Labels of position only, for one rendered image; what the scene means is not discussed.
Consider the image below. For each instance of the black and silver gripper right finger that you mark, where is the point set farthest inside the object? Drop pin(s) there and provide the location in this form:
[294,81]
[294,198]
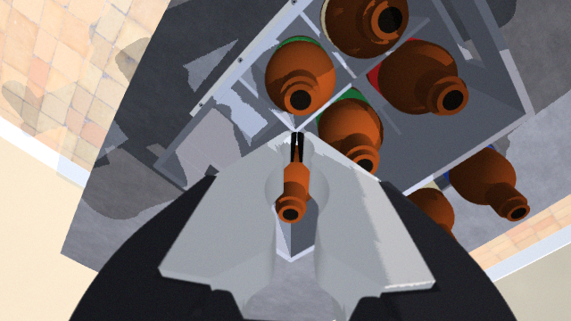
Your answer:
[372,240]

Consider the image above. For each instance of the grey rectangular tray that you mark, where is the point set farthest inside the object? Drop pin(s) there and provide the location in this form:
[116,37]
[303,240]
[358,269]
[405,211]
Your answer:
[443,183]

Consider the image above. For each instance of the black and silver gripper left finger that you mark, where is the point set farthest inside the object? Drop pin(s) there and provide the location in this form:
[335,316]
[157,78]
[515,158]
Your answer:
[219,234]

